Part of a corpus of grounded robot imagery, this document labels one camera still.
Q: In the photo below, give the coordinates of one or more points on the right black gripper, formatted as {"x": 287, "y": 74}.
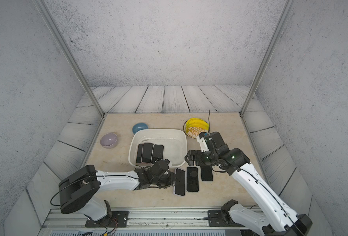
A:
{"x": 198, "y": 161}

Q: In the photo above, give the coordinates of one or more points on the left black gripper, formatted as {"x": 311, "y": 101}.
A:
{"x": 172, "y": 180}

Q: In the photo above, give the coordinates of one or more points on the black phone grey-green case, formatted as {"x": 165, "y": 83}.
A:
{"x": 192, "y": 182}

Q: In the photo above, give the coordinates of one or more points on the black phone purple case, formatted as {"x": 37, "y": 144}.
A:
{"x": 157, "y": 153}

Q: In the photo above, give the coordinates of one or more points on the white plastic storage box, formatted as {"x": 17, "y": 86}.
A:
{"x": 173, "y": 140}

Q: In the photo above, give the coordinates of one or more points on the black phone green case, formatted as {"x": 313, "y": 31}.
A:
{"x": 206, "y": 173}

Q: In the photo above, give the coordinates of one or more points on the black phone cream case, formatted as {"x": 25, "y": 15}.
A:
{"x": 180, "y": 182}

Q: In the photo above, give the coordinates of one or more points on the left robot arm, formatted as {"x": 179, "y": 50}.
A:
{"x": 77, "y": 191}

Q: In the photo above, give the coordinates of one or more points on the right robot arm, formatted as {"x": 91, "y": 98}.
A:
{"x": 277, "y": 219}

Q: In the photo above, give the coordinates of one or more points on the black phone far left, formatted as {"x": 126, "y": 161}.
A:
{"x": 139, "y": 154}

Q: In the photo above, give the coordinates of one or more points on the patterned plate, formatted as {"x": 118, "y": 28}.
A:
{"x": 194, "y": 132}

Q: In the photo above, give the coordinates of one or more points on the yellow banana bunch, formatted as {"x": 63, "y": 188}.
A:
{"x": 196, "y": 122}

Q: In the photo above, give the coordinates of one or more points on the blue bowl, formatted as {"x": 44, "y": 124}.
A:
{"x": 138, "y": 127}

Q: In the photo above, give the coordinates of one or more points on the purple bowl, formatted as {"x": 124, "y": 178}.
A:
{"x": 109, "y": 140}

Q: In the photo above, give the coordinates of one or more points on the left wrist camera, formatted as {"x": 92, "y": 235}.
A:
{"x": 160, "y": 168}

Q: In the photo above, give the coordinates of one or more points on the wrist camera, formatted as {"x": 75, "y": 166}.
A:
{"x": 160, "y": 168}
{"x": 210, "y": 141}

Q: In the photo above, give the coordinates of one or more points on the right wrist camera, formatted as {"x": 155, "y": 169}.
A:
{"x": 210, "y": 141}

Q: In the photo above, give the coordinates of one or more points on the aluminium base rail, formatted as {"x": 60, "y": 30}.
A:
{"x": 148, "y": 221}

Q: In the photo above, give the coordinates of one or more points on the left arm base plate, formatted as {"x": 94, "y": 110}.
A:
{"x": 113, "y": 219}

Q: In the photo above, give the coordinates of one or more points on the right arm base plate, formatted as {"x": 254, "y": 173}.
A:
{"x": 219, "y": 218}

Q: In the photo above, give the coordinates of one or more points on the right metal frame post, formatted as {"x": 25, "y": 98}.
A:
{"x": 288, "y": 7}

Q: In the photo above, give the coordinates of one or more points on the metal frame post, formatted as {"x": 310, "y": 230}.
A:
{"x": 51, "y": 24}
{"x": 288, "y": 7}

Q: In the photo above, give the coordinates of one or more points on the left metal frame post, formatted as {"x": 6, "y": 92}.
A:
{"x": 51, "y": 24}

